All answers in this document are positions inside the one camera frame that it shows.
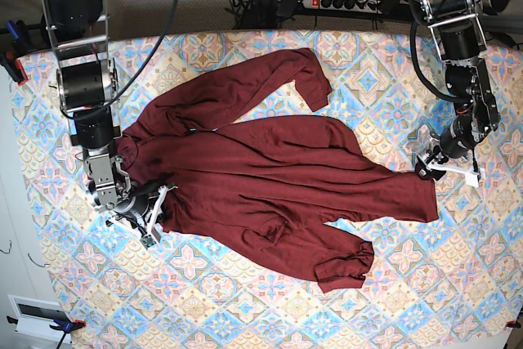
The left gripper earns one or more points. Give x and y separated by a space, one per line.
457 141

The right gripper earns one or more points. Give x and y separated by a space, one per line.
140 214

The maroon long-sleeve t-shirt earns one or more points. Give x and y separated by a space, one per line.
257 169

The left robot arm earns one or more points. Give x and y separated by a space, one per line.
456 30

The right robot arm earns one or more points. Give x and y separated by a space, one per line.
87 86

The patterned tile tablecloth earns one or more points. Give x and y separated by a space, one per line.
455 283

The blue clamp lower left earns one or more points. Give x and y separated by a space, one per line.
61 326

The blue clamp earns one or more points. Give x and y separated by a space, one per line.
61 326
20 36

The white floor outlet box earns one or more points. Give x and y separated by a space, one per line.
35 317

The white power strip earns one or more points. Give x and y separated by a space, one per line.
342 5

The orange clamp lower right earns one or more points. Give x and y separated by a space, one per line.
515 324

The orange black clamp upper left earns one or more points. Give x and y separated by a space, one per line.
13 67

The blue clamp upper left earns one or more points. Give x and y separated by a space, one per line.
20 36

